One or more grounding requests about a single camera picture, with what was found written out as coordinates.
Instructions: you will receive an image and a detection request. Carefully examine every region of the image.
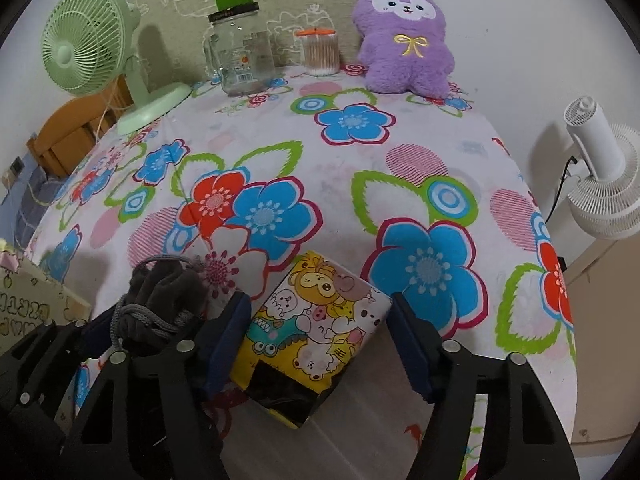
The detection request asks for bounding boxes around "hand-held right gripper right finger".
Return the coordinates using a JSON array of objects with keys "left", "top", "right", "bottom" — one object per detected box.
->
[{"left": 391, "top": 291, "right": 582, "bottom": 480}]

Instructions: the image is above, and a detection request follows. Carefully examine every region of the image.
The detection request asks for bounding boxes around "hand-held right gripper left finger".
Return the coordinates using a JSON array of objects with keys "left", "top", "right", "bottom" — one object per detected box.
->
[{"left": 62, "top": 291, "right": 252, "bottom": 480}]

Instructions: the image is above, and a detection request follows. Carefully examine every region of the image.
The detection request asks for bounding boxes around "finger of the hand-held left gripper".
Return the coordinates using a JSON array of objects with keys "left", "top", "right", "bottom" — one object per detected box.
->
[
  {"left": 0, "top": 360, "right": 81, "bottom": 480},
  {"left": 0, "top": 316, "right": 124, "bottom": 378}
]

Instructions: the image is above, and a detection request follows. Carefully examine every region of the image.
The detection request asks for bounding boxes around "dark grey drawstring pouch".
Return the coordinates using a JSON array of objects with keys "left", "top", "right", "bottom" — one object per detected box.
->
[{"left": 111, "top": 255, "right": 213, "bottom": 357}]

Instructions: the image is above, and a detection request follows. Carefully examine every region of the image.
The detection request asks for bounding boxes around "yellow printed fabric storage box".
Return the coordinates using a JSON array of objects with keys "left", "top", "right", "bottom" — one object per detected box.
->
[{"left": 0, "top": 240, "right": 93, "bottom": 328}]

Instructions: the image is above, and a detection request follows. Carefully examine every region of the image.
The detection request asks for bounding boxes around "cartoon printed tissue pack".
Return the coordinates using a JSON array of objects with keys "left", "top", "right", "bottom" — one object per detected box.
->
[{"left": 231, "top": 250, "right": 392, "bottom": 429}]

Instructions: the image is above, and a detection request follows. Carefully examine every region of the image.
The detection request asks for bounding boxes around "grey plaid pillow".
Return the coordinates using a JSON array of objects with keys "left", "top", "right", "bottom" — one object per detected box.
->
[{"left": 14, "top": 165, "right": 68, "bottom": 252}]

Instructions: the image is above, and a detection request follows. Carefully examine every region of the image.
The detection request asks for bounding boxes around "floral tablecloth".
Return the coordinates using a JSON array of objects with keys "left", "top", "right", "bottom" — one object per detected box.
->
[{"left": 27, "top": 62, "right": 581, "bottom": 480}]

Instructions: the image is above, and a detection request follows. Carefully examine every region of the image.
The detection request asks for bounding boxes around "beige cabinet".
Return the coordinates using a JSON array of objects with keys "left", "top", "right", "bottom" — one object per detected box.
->
[{"left": 550, "top": 234, "right": 640, "bottom": 447}]

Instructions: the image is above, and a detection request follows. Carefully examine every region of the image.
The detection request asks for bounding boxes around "wooden bed headboard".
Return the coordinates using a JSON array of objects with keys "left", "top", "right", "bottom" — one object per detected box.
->
[{"left": 27, "top": 80, "right": 132, "bottom": 179}]

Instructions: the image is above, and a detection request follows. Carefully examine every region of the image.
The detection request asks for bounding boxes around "white circulator fan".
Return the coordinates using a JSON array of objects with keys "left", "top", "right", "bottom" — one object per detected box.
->
[{"left": 562, "top": 97, "right": 640, "bottom": 242}]

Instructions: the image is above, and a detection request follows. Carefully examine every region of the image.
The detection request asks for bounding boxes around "glass mug jar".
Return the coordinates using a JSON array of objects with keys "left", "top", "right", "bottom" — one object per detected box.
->
[{"left": 202, "top": 2, "right": 277, "bottom": 98}]

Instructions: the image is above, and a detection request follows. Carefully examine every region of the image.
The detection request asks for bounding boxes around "green desk fan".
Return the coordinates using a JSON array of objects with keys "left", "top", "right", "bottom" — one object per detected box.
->
[{"left": 42, "top": 0, "right": 193, "bottom": 136}]

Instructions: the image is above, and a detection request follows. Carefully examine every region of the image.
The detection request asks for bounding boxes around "purple plush toy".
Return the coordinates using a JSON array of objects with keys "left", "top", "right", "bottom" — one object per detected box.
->
[{"left": 352, "top": 0, "right": 457, "bottom": 100}]

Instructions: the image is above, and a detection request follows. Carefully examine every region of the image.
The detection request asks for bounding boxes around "cotton swab container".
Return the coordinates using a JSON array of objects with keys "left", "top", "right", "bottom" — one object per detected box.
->
[{"left": 295, "top": 27, "right": 342, "bottom": 77}]

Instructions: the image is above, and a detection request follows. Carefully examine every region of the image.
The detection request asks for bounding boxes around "black fan cable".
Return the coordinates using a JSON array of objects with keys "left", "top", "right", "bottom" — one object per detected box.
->
[{"left": 544, "top": 156, "right": 577, "bottom": 226}]

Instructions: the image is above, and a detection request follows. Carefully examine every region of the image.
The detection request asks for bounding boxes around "white fan cable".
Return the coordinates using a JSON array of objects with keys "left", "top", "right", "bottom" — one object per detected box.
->
[{"left": 92, "top": 85, "right": 115, "bottom": 137}]

